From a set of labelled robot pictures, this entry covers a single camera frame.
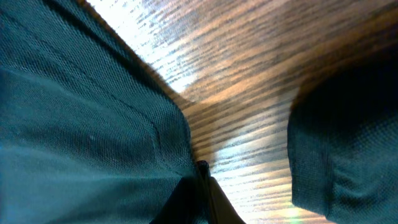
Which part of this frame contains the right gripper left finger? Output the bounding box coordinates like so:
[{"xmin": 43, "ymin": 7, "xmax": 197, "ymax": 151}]
[{"xmin": 150, "ymin": 161, "xmax": 211, "ymax": 224}]

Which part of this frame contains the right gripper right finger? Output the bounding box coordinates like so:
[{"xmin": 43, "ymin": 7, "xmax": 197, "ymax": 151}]
[{"xmin": 205, "ymin": 162, "xmax": 244, "ymax": 224}]

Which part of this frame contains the black polo shirt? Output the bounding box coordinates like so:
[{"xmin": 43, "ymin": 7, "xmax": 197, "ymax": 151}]
[{"xmin": 1, "ymin": 1, "xmax": 197, "ymax": 223}]

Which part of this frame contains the pile of black clothes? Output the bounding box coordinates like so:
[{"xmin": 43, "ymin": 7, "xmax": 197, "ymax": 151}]
[{"xmin": 287, "ymin": 45, "xmax": 397, "ymax": 223}]

